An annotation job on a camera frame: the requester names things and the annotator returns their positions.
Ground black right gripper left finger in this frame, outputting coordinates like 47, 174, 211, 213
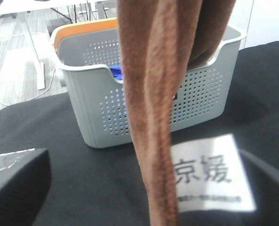
0, 148, 52, 226

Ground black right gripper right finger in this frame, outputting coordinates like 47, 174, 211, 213
240, 149, 279, 226

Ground white desk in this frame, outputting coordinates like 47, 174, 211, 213
0, 0, 118, 15

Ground brown towel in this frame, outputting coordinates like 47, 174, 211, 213
117, 0, 235, 226

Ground clear adhesive tape strip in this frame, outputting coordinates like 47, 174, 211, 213
0, 148, 35, 171

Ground grey perforated laundry basket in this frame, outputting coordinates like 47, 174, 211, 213
51, 26, 246, 148

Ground black table cloth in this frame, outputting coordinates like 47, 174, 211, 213
0, 41, 279, 226

